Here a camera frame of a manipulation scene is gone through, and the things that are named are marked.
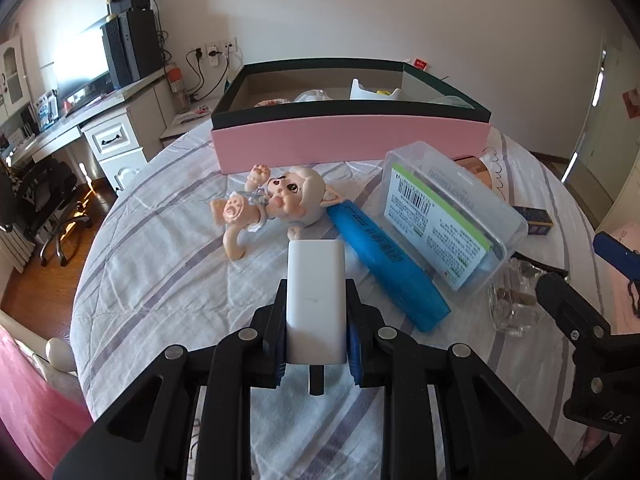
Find bottle with orange cap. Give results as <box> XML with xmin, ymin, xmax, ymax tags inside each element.
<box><xmin>166</xmin><ymin>65</ymin><xmax>188</xmax><ymax>111</ymax></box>

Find white nightstand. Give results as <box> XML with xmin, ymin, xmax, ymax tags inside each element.
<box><xmin>160</xmin><ymin>105</ymin><xmax>221</xmax><ymax>148</ymax></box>

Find striped quilted table cover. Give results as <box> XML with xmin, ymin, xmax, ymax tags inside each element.
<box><xmin>70</xmin><ymin>130</ymin><xmax>640</xmax><ymax>480</ymax></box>

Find pink box with dark rim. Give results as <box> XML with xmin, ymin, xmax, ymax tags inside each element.
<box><xmin>210</xmin><ymin>58</ymin><xmax>493</xmax><ymax>176</ymax></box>

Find white power bank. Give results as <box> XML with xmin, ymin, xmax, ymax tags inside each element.
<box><xmin>286</xmin><ymin>240</ymin><xmax>348</xmax><ymax>366</ymax></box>

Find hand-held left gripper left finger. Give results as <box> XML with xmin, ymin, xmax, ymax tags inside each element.
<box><xmin>52</xmin><ymin>277</ymin><xmax>291</xmax><ymax>480</ymax></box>

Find white desk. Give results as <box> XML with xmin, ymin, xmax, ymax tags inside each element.
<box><xmin>0</xmin><ymin>67</ymin><xmax>173</xmax><ymax>196</ymax></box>

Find small dark blue box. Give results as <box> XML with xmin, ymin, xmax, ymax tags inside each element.
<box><xmin>512</xmin><ymin>205</ymin><xmax>555</xmax><ymax>236</ymax></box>

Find rose gold container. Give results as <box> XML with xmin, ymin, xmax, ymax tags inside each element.
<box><xmin>452</xmin><ymin>155</ymin><xmax>511</xmax><ymax>206</ymax></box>

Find black computer monitor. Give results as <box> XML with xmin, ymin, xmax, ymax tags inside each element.
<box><xmin>54</xmin><ymin>27</ymin><xmax>113</xmax><ymax>106</ymax></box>

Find black office chair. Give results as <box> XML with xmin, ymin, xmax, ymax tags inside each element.
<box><xmin>0</xmin><ymin>157</ymin><xmax>93</xmax><ymax>267</ymax></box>

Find black computer tower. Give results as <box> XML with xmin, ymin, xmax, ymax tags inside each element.
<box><xmin>100</xmin><ymin>10</ymin><xmax>166</xmax><ymax>90</ymax></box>

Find black power cable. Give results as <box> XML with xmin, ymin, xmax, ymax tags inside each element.
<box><xmin>186</xmin><ymin>47</ymin><xmax>231</xmax><ymax>101</ymax></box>

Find white wall sockets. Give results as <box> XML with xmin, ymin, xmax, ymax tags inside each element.
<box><xmin>206</xmin><ymin>37</ymin><xmax>238</xmax><ymax>66</ymax></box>

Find pink printed pillow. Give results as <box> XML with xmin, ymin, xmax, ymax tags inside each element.
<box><xmin>612</xmin><ymin>220</ymin><xmax>640</xmax><ymax>336</ymax></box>

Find blue pen case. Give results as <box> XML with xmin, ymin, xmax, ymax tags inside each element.
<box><xmin>327</xmin><ymin>205</ymin><xmax>451</xmax><ymax>333</ymax></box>

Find blue and white pack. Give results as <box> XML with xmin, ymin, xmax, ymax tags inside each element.
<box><xmin>35</xmin><ymin>95</ymin><xmax>56</xmax><ymax>128</ymax></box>

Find pink pig doll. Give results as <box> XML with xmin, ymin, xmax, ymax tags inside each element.
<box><xmin>209</xmin><ymin>162</ymin><xmax>346</xmax><ymax>261</ymax></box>

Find clear glass jar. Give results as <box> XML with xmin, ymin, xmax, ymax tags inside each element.
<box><xmin>487</xmin><ymin>259</ymin><xmax>546</xmax><ymax>337</ymax></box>

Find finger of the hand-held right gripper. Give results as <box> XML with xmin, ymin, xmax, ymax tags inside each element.
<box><xmin>592</xmin><ymin>231</ymin><xmax>640</xmax><ymax>281</ymax></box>
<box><xmin>535</xmin><ymin>272</ymin><xmax>615</xmax><ymax>356</ymax></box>

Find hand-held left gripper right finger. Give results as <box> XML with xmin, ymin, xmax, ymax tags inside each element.
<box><xmin>345</xmin><ymin>277</ymin><xmax>576</xmax><ymax>480</ymax></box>

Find pink blanket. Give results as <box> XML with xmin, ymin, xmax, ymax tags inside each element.
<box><xmin>0</xmin><ymin>325</ymin><xmax>96</xmax><ymax>480</ymax></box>

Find clear plastic box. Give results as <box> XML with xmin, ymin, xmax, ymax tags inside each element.
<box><xmin>382</xmin><ymin>141</ymin><xmax>530</xmax><ymax>293</ymax></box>

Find white door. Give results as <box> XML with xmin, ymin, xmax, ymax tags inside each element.
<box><xmin>560</xmin><ymin>35</ymin><xmax>608</xmax><ymax>186</ymax></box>

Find white bed frame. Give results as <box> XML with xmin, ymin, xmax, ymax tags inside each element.
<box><xmin>0</xmin><ymin>310</ymin><xmax>76</xmax><ymax>376</ymax></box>

